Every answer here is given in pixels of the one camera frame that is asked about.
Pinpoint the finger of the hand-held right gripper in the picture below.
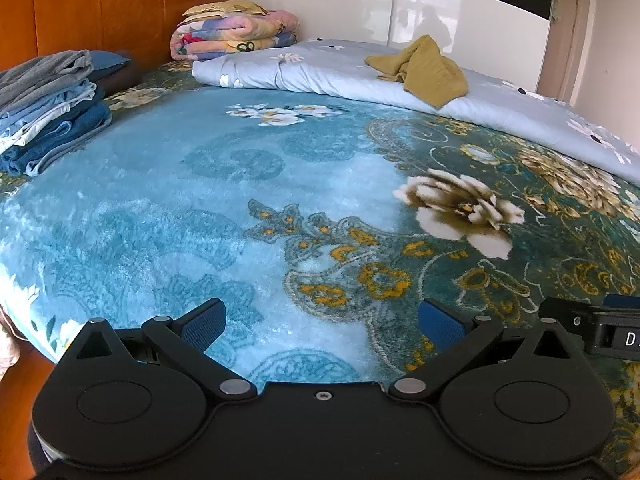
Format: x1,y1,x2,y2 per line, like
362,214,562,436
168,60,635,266
540,296,593,347
602,293,640,311

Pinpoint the beige floral pillow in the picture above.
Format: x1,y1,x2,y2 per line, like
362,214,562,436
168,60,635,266
181,0,271,19

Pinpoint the light blue folded garment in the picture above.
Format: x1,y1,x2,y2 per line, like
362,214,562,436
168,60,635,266
0,80,99,153

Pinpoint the teal floral plush blanket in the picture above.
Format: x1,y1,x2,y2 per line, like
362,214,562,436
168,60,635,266
0,59,640,463

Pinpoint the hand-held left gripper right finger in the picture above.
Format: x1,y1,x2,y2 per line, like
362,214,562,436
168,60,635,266
385,297,572,404

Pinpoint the orange wooden headboard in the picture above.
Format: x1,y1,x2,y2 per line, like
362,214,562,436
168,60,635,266
0,0,239,74

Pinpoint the folded colourful floral quilt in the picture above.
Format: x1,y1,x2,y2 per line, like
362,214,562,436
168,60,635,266
169,9,301,61

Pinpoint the mustard knit sweater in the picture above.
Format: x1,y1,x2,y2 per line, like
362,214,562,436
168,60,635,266
364,34,470,110

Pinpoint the light blue daisy duvet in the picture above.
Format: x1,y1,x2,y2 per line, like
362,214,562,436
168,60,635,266
192,37,640,187

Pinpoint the glossy white wardrobe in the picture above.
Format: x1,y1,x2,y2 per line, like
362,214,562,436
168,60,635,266
235,0,559,94

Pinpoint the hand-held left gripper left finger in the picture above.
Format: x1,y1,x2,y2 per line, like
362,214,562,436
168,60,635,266
75,297,258,403

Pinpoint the grey folded garment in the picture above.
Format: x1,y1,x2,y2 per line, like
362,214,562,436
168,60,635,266
0,49,96,109

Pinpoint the pale wooden door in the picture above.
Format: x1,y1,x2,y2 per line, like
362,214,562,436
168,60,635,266
537,0,587,104

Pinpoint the dark blue folded garment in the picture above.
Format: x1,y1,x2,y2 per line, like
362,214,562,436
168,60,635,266
0,99,114,177

